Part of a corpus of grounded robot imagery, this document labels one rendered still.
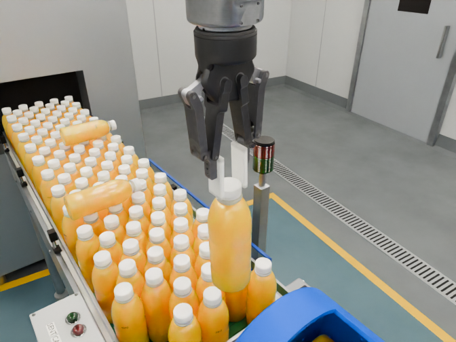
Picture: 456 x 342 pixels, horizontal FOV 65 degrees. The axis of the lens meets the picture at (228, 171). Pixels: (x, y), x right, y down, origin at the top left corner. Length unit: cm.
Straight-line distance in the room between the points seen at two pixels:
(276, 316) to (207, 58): 40
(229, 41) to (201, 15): 4
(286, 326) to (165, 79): 457
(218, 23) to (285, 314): 44
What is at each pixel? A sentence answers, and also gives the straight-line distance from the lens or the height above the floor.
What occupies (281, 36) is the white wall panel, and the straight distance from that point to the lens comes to 582.
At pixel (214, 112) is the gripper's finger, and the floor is 155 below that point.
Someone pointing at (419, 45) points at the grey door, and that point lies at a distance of 439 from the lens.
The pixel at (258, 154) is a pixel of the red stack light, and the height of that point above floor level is 122.
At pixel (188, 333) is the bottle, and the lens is 80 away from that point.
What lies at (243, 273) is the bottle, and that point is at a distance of 63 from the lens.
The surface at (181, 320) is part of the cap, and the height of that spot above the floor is 110.
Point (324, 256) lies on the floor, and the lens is 257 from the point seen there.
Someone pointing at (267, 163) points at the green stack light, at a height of 120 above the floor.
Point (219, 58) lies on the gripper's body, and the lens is 42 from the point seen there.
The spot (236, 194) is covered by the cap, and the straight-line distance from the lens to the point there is 53.
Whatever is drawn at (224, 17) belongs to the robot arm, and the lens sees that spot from 41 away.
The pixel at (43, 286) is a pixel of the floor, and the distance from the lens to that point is 257.
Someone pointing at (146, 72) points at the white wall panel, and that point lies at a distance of 489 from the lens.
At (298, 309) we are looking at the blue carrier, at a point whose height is 123.
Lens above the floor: 171
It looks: 30 degrees down
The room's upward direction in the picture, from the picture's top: straight up
